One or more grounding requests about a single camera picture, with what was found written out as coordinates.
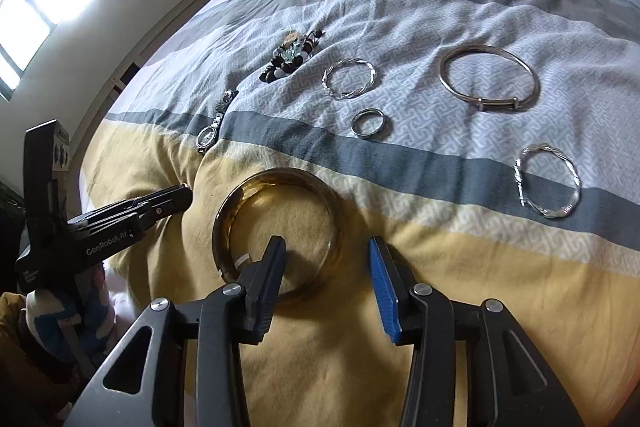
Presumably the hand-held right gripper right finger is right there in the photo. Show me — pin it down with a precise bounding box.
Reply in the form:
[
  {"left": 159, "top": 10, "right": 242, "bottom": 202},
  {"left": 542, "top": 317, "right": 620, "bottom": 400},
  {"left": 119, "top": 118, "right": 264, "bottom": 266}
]
[{"left": 367, "top": 236, "right": 576, "bottom": 427}]

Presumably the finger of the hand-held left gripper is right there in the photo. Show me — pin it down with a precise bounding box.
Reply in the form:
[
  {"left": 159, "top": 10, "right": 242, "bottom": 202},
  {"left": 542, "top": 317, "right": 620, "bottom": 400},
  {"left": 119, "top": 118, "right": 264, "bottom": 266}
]
[
  {"left": 131, "top": 183, "right": 193, "bottom": 208},
  {"left": 136, "top": 192, "right": 194, "bottom": 231}
]

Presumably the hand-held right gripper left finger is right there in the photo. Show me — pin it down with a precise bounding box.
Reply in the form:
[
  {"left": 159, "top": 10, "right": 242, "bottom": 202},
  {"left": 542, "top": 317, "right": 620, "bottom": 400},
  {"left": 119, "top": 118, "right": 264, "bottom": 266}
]
[{"left": 70, "top": 234, "right": 288, "bottom": 427}]

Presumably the silver wristwatch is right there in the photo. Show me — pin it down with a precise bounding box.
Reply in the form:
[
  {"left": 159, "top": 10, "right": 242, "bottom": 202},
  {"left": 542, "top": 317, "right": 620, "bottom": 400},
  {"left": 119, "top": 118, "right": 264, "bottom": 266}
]
[{"left": 196, "top": 89, "right": 240, "bottom": 155}]

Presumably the amber glass bangle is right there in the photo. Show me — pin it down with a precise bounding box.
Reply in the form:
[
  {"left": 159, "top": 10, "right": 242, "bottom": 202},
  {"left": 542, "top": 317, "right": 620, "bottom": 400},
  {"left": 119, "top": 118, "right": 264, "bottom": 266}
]
[{"left": 211, "top": 168, "right": 344, "bottom": 306}]

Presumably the small silver ring bangle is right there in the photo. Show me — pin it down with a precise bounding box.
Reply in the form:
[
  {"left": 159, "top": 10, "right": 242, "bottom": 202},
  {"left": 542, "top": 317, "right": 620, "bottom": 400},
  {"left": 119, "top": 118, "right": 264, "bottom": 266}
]
[{"left": 350, "top": 108, "right": 390, "bottom": 140}]

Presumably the twisted silver bangle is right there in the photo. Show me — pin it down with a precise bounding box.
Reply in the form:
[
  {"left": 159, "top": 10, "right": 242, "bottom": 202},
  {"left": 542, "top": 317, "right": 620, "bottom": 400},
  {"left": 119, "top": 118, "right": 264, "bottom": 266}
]
[
  {"left": 322, "top": 58, "right": 377, "bottom": 100},
  {"left": 513, "top": 144, "right": 582, "bottom": 220}
]

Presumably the person's left forearm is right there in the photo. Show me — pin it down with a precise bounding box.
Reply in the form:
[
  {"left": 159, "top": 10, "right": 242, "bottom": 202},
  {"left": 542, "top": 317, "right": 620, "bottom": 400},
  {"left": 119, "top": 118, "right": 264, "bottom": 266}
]
[{"left": 0, "top": 289, "right": 96, "bottom": 427}]

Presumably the person's left hand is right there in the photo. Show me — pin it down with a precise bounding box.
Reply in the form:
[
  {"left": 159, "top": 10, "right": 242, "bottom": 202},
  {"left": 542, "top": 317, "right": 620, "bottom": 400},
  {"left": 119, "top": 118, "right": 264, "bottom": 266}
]
[{"left": 22, "top": 264, "right": 116, "bottom": 363}]

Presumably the bed with striped duvet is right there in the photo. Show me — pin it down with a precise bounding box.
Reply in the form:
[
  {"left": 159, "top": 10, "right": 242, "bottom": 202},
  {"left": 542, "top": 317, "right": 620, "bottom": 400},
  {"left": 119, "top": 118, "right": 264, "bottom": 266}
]
[{"left": 75, "top": 0, "right": 640, "bottom": 427}]

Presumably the large plain silver bangle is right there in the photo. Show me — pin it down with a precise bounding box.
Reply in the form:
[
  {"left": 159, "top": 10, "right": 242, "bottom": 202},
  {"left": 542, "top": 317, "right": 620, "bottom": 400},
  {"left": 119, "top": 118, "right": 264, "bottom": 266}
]
[{"left": 438, "top": 45, "right": 541, "bottom": 111}]

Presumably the dark beaded bracelet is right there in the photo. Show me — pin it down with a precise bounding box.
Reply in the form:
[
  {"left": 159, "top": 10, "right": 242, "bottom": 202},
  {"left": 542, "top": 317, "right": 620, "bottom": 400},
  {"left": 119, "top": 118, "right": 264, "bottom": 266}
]
[{"left": 258, "top": 28, "right": 327, "bottom": 84}]

